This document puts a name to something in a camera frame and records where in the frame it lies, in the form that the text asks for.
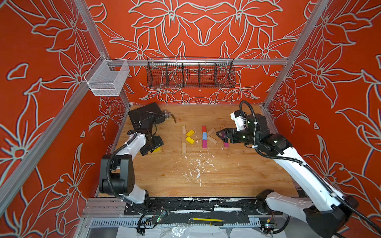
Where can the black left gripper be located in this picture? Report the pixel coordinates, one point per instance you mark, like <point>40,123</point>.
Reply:
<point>157,142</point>

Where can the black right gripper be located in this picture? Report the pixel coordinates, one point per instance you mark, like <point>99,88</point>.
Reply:
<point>229,134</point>

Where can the pale wooden block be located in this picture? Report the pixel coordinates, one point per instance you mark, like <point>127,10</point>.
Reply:
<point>210,132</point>

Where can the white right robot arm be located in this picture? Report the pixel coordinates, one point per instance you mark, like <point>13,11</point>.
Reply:
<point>325,211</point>

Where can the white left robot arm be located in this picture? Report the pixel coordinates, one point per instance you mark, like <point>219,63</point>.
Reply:
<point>117,175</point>

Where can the black plastic tool case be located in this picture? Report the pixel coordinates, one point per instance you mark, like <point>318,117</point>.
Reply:
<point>145,117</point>

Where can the metal ball valve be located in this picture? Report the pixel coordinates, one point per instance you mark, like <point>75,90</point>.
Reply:
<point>168,115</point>

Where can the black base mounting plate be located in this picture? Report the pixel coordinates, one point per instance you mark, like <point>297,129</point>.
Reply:
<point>247,206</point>

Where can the black wire basket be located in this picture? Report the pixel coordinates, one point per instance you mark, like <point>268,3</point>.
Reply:
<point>190,73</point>

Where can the white wire basket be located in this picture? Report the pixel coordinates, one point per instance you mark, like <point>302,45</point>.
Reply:
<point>107,77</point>

